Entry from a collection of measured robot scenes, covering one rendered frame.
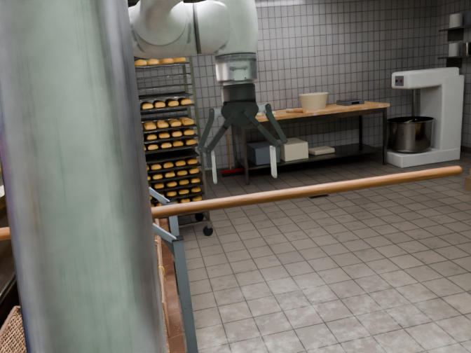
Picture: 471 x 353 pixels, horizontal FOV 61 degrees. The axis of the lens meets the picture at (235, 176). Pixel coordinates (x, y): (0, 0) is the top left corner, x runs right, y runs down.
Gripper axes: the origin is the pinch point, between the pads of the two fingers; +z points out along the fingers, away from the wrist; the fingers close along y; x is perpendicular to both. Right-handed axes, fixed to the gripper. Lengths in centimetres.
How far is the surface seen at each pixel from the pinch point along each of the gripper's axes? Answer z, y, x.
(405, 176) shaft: 9, 48, 18
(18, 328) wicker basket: 49, -72, 34
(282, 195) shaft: 9.7, 11.6, 14.9
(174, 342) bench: 70, -25, 47
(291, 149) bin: 60, 121, 463
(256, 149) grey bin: 55, 70, 457
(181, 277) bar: 47, -21, 53
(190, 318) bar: 65, -19, 54
